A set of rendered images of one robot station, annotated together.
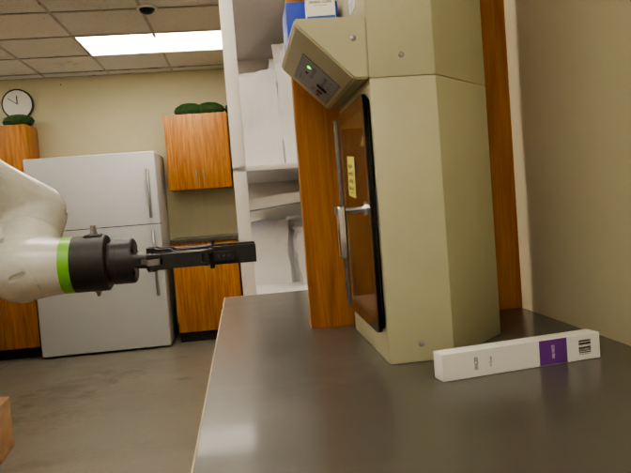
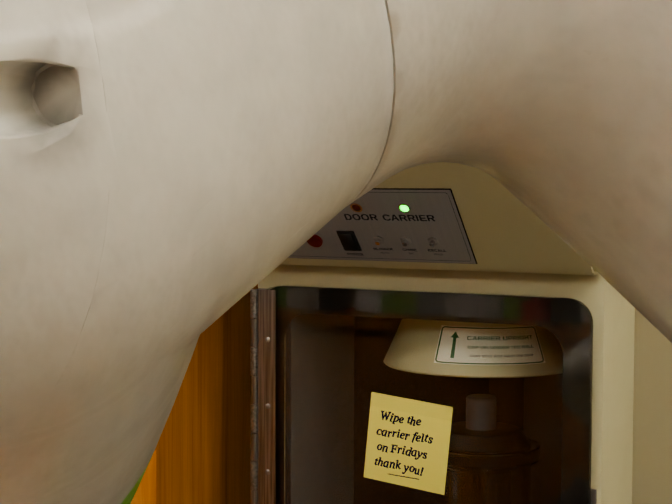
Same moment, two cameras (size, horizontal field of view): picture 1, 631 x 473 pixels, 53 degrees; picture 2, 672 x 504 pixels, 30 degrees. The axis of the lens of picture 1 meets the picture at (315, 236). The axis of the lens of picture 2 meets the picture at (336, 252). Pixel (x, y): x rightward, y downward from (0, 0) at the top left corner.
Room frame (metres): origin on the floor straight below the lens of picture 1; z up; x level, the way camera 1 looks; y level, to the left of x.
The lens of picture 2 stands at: (0.68, 0.85, 1.48)
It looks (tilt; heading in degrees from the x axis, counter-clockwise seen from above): 3 degrees down; 303
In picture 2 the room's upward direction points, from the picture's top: straight up
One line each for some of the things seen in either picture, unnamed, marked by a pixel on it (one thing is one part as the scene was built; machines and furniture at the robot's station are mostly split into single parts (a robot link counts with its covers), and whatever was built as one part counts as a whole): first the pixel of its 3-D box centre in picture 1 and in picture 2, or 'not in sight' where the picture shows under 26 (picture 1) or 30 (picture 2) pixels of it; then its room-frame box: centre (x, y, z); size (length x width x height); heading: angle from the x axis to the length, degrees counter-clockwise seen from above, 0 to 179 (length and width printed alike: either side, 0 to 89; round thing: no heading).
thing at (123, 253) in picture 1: (140, 259); not in sight; (1.05, 0.29, 1.15); 0.09 x 0.08 x 0.07; 97
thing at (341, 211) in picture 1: (351, 230); not in sight; (1.09, -0.06, 1.17); 0.05 x 0.03 x 0.10; 96
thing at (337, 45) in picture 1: (319, 69); (393, 210); (1.19, -0.03, 1.46); 0.32 x 0.12 x 0.10; 6
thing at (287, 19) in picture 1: (310, 32); not in sight; (1.28, -0.02, 1.56); 0.10 x 0.10 x 0.09; 6
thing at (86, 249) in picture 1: (94, 261); not in sight; (1.04, 0.36, 1.15); 0.09 x 0.06 x 0.12; 7
